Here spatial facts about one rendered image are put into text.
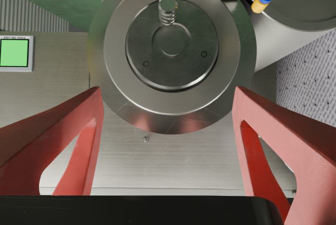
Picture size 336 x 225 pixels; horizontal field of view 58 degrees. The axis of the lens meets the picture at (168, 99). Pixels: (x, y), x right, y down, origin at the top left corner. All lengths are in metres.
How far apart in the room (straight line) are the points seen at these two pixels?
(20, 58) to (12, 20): 2.98
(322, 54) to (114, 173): 0.41
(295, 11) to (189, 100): 0.12
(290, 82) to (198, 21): 0.26
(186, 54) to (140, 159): 0.37
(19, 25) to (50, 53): 3.05
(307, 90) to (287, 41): 0.12
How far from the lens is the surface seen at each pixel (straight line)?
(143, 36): 0.25
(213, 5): 0.27
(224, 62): 0.26
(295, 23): 0.29
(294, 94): 0.47
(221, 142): 0.60
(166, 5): 0.23
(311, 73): 0.42
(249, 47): 0.28
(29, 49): 0.65
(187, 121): 0.26
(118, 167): 0.60
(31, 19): 3.84
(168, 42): 0.25
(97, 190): 0.62
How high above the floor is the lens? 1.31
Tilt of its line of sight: 4 degrees down
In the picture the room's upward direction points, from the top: 179 degrees counter-clockwise
